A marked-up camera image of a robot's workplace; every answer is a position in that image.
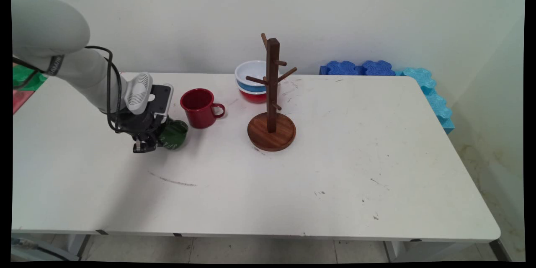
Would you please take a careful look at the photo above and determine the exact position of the dark wooden mug tree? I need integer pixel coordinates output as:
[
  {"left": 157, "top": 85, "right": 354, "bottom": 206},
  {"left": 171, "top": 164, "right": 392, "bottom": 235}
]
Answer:
[{"left": 245, "top": 33, "right": 298, "bottom": 152}]

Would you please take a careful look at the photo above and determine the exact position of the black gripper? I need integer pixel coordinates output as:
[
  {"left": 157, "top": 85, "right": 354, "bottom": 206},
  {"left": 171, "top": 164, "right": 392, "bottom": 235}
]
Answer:
[{"left": 115, "top": 111, "right": 168, "bottom": 154}]

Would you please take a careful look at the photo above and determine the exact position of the red foam mat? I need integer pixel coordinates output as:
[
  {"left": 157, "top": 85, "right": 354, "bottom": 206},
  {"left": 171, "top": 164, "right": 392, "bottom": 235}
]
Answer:
[{"left": 13, "top": 89, "right": 34, "bottom": 114}]

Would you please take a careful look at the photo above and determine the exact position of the dark blue foam mat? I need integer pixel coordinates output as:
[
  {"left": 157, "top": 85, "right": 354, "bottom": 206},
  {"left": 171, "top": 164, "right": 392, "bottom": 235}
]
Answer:
[{"left": 320, "top": 60, "right": 397, "bottom": 77}]

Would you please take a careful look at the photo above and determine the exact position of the grey table leg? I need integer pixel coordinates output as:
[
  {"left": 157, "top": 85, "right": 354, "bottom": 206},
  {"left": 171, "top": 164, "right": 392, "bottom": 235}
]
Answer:
[
  {"left": 488, "top": 239, "right": 512, "bottom": 262},
  {"left": 383, "top": 241, "right": 405, "bottom": 262},
  {"left": 67, "top": 234, "right": 91, "bottom": 261}
]

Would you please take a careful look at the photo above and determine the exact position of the red enamel mug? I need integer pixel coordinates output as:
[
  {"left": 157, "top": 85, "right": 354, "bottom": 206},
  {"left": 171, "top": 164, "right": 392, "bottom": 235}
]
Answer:
[{"left": 180, "top": 88, "right": 226, "bottom": 129}]

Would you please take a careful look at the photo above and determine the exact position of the grey black wrist camera box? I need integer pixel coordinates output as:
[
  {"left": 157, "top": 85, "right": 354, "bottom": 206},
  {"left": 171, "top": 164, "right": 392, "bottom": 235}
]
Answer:
[{"left": 147, "top": 84, "right": 174, "bottom": 119}]

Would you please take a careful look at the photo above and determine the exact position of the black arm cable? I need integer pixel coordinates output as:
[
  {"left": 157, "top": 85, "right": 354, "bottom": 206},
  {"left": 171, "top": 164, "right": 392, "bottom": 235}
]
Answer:
[{"left": 13, "top": 45, "right": 124, "bottom": 134}]

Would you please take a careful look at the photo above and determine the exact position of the white bowl with blue band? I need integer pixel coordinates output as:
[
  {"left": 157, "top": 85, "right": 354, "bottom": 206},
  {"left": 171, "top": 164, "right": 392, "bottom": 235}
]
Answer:
[{"left": 234, "top": 60, "right": 268, "bottom": 93}]

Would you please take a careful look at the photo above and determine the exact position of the green enamel mug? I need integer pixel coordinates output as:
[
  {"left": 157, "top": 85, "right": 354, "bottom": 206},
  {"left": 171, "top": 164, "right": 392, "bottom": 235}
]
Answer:
[{"left": 158, "top": 119, "right": 189, "bottom": 150}]

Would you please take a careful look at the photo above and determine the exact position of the light blue foam mat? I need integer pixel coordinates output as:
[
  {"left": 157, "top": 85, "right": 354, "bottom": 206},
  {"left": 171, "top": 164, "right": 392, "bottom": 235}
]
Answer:
[{"left": 401, "top": 67, "right": 456, "bottom": 134}]

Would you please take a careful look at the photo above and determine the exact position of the red bowl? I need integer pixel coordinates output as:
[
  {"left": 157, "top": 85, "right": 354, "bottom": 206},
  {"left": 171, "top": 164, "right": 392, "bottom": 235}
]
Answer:
[{"left": 237, "top": 88, "right": 268, "bottom": 104}]

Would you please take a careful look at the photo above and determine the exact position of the white vented oval cover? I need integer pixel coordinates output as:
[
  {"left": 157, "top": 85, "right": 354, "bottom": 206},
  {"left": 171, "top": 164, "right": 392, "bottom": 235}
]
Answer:
[{"left": 125, "top": 72, "right": 153, "bottom": 114}]

